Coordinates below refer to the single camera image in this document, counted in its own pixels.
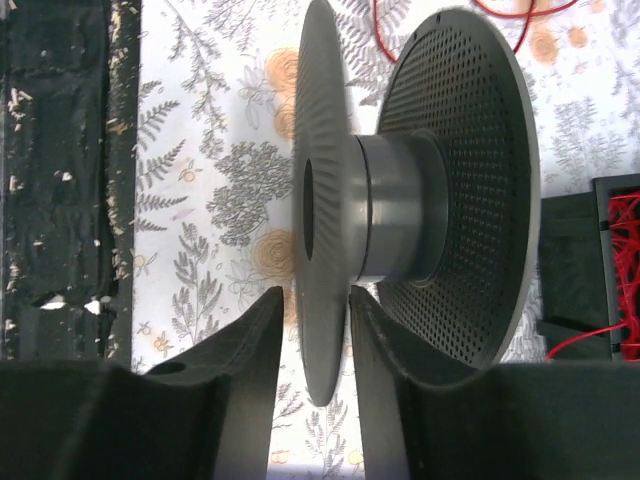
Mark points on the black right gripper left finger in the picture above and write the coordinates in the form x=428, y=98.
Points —
x=203, y=414

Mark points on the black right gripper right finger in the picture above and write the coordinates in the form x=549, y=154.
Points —
x=424, y=415

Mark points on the grey perforated cable spool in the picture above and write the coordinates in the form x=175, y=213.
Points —
x=439, y=207

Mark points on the floral patterned table mat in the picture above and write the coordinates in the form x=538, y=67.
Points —
x=213, y=207

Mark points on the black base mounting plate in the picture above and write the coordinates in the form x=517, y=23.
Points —
x=69, y=106

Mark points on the black compartment cable box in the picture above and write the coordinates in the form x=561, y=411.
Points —
x=589, y=272

